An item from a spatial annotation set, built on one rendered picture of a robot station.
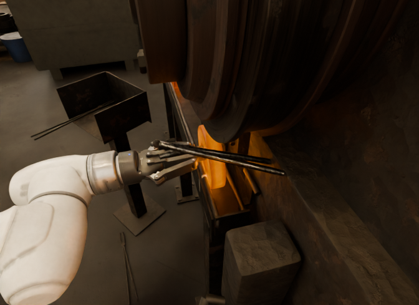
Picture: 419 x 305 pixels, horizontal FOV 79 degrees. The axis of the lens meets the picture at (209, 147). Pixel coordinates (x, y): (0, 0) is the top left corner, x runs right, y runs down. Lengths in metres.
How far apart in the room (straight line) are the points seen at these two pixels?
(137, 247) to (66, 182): 0.85
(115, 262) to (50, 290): 0.88
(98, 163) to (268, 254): 0.37
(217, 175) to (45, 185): 0.33
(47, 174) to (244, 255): 0.40
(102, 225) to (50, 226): 0.99
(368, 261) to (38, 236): 0.45
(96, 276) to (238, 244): 1.01
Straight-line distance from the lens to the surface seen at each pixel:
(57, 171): 0.58
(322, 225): 0.37
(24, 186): 0.61
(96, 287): 1.33
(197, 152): 0.40
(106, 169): 0.56
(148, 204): 1.48
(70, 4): 2.85
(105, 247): 1.40
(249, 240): 0.41
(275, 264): 0.41
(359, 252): 0.36
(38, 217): 0.50
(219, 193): 0.64
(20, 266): 0.48
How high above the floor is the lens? 1.16
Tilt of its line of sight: 40 degrees down
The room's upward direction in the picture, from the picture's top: straight up
